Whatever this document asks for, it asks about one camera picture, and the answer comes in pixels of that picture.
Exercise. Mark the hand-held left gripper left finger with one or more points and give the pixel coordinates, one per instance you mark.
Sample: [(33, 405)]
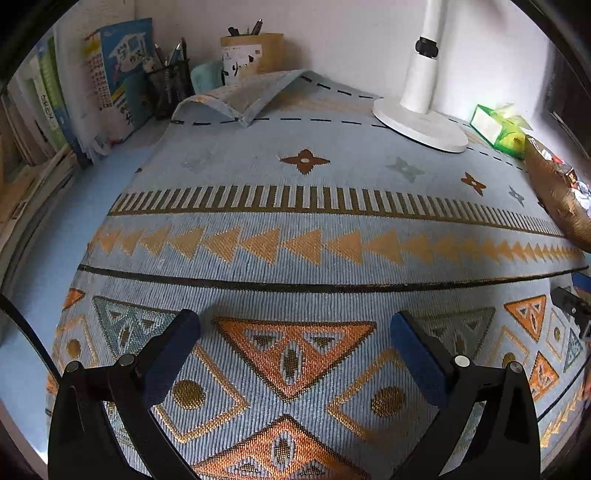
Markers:
[(171, 360)]

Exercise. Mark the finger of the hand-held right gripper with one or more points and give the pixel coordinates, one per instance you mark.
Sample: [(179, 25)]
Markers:
[(582, 279), (570, 302)]

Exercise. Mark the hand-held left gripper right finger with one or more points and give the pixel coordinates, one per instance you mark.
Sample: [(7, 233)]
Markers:
[(418, 360)]

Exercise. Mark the brown ribbed glass bowl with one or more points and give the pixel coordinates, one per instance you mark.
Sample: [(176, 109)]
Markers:
[(549, 198)]

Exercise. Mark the orange red snack wrapper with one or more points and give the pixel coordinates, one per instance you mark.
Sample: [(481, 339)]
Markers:
[(569, 174)]

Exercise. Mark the silver snack wrapper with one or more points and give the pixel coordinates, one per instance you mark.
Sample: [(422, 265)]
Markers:
[(545, 150)]

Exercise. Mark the green tissue pack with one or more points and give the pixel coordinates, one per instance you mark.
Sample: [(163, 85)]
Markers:
[(489, 127)]

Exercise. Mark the patterned woven mat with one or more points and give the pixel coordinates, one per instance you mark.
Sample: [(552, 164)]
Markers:
[(295, 221)]

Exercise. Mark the white desk lamp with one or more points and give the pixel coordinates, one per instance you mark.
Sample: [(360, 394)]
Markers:
[(420, 129)]

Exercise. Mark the black mesh pen holder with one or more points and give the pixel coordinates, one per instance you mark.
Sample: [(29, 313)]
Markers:
[(168, 92)]

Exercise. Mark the teal soft object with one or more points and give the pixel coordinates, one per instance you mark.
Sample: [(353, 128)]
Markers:
[(207, 78)]

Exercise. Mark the blue cover book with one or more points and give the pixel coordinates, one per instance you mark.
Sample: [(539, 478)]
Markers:
[(120, 78)]

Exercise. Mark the row of upright books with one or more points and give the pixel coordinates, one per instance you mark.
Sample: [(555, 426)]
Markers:
[(51, 92)]

